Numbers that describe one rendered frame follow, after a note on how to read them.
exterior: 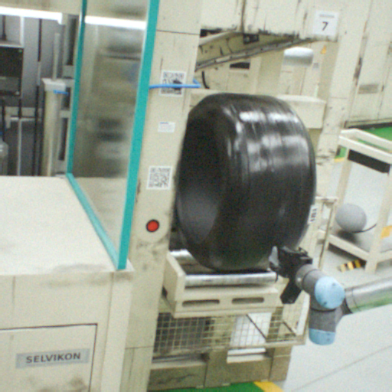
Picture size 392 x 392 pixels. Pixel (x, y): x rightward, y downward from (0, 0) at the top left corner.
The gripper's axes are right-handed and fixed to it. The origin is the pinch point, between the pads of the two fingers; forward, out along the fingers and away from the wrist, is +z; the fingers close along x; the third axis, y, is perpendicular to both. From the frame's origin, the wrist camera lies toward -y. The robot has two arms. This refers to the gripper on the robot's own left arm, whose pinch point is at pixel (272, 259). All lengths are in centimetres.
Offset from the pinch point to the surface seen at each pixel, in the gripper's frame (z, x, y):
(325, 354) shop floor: 105, -95, -90
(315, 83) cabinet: 410, -245, 25
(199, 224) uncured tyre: 41.8, 8.4, -0.9
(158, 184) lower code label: 14.7, 34.4, 19.9
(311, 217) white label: -3.4, -9.5, 14.5
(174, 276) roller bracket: 9.8, 28.3, -8.1
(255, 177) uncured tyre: -4.1, 11.5, 27.0
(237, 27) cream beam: 35, 5, 68
